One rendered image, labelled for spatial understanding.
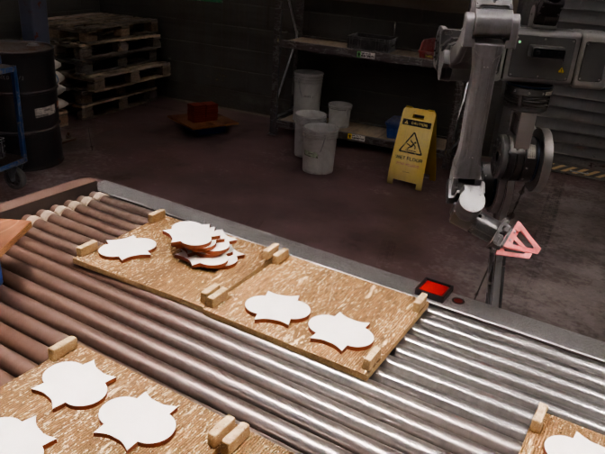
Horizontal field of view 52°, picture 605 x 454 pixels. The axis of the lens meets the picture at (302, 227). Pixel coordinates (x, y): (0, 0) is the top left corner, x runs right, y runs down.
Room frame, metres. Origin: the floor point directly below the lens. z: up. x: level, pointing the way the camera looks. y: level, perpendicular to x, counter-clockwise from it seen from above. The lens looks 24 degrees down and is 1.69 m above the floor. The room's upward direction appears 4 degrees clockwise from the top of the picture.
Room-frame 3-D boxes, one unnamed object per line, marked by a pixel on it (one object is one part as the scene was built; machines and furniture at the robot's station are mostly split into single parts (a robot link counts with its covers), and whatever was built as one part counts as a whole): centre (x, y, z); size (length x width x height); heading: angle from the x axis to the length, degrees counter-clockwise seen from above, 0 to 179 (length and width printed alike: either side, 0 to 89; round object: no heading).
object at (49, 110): (4.71, 2.24, 0.44); 0.59 x 0.59 x 0.88
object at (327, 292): (1.26, -0.05, 0.93); 0.41 x 0.35 x 0.02; 61
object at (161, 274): (1.46, 0.31, 0.93); 0.41 x 0.35 x 0.02; 63
